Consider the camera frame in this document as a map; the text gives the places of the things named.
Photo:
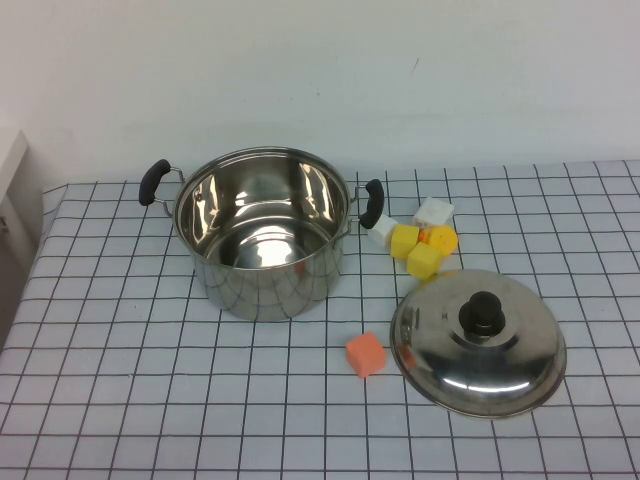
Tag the steel lid with black knob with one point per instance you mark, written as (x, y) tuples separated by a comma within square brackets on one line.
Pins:
[(450, 350)]

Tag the white foam cube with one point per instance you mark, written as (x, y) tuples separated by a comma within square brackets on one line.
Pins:
[(384, 230), (433, 212)]

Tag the yellow foam cube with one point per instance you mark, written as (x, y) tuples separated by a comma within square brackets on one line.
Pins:
[(403, 241), (424, 260)]

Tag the yellow round toy orange end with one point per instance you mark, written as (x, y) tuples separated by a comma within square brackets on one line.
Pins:
[(442, 239)]

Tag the orange foam cube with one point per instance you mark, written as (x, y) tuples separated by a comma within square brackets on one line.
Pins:
[(365, 356)]

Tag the white black checkered tablecloth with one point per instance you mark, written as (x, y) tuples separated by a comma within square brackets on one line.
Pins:
[(150, 400)]

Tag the white furniture edge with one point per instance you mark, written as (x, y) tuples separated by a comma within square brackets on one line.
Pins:
[(11, 165)]

